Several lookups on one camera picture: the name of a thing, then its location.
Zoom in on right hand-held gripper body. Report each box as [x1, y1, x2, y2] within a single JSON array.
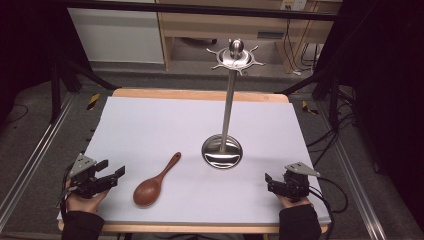
[[279, 161, 322, 203]]

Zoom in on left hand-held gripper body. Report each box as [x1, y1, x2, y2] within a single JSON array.
[[67, 153, 112, 200]]

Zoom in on person's right hand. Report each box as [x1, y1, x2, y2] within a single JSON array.
[[275, 193, 313, 210]]

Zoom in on person's left hand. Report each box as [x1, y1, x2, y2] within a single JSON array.
[[65, 179, 110, 214]]

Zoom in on brown wooden spoon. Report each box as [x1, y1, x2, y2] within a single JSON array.
[[132, 151, 183, 208]]

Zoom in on yellow black floor tape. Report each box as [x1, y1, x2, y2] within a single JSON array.
[[301, 100, 320, 117], [86, 92, 101, 111]]

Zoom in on steel utensil hanging stand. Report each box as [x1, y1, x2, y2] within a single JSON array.
[[201, 38, 267, 170]]

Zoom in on black metal stand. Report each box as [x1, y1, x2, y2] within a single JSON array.
[[274, 64, 342, 129], [49, 54, 118, 125]]

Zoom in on white paper sheet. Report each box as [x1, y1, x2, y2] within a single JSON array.
[[56, 96, 332, 225]]

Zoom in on wooden table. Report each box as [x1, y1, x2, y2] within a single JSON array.
[[56, 87, 330, 234]]

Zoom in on black curtain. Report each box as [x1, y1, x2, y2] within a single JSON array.
[[319, 0, 424, 231], [0, 0, 93, 124]]

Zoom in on white cabinet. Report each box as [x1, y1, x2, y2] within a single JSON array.
[[67, 7, 165, 65]]

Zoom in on black metal crossbar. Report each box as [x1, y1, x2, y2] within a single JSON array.
[[63, 0, 338, 22]]

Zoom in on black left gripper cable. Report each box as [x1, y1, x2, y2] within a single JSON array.
[[58, 162, 75, 218]]

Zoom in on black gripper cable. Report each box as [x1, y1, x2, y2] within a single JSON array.
[[58, 162, 75, 218], [308, 176, 350, 240]]

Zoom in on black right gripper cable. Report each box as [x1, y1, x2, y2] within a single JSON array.
[[308, 176, 350, 240]]

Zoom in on black floor cables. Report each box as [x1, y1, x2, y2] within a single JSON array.
[[305, 84, 358, 168]]

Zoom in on metal floor rail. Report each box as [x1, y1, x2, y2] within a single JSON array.
[[0, 92, 77, 233], [316, 99, 389, 240]]

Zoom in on black hanging cables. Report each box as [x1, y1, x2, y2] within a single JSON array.
[[283, 18, 323, 76]]

